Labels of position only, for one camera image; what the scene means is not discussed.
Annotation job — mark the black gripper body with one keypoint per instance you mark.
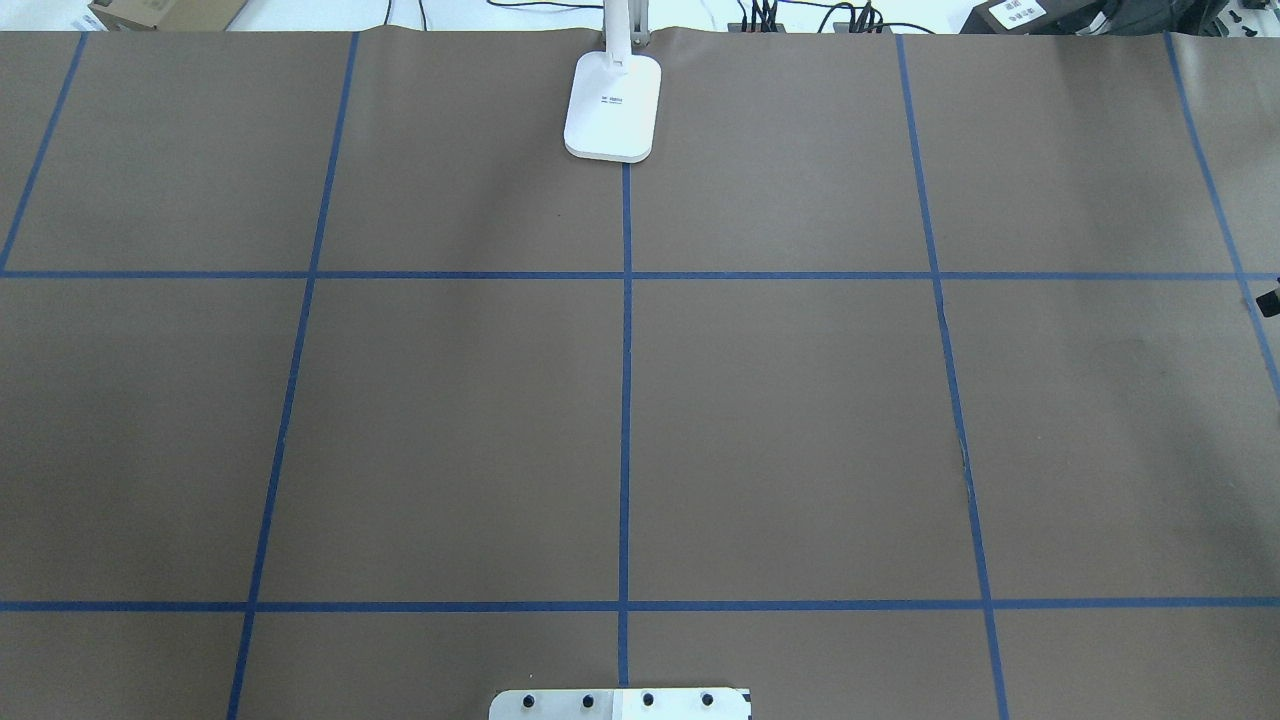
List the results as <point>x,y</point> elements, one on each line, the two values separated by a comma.
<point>1271,303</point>

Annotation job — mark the black labelled box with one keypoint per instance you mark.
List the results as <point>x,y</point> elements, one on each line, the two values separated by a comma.
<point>1089,18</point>

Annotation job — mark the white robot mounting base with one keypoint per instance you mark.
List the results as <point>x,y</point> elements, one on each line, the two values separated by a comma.
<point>623,703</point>

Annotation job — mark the cardboard box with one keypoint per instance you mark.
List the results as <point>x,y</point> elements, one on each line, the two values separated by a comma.
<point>166,16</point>

